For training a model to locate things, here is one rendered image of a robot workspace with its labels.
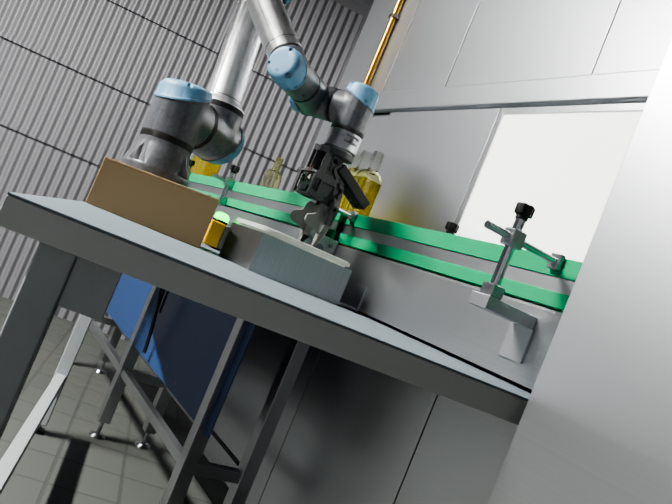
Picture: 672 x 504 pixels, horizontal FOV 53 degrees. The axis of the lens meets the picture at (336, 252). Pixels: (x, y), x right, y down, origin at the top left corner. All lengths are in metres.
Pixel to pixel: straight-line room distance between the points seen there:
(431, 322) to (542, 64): 0.72
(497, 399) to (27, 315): 0.54
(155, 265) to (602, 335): 0.49
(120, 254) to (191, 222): 0.67
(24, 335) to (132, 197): 0.65
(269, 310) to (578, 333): 0.35
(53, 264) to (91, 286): 0.05
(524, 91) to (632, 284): 0.91
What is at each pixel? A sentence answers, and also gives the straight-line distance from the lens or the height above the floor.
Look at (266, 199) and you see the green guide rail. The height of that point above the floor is 0.93.
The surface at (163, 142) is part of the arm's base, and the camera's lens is 1.47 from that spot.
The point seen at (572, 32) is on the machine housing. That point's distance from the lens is 1.68.
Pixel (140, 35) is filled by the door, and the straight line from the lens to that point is 4.28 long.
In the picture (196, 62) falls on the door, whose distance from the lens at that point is 4.25.
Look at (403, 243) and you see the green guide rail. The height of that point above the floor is 0.92.
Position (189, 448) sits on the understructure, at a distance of 1.74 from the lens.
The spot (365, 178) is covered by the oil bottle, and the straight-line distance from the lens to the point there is 1.69.
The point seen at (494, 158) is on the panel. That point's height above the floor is 1.19.
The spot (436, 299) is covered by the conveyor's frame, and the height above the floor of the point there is 0.83.
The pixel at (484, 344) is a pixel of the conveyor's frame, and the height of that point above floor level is 0.79.
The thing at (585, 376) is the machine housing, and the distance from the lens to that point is 0.80.
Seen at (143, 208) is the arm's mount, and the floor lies 0.78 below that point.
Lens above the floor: 0.79
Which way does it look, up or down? 3 degrees up
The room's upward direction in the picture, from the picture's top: 22 degrees clockwise
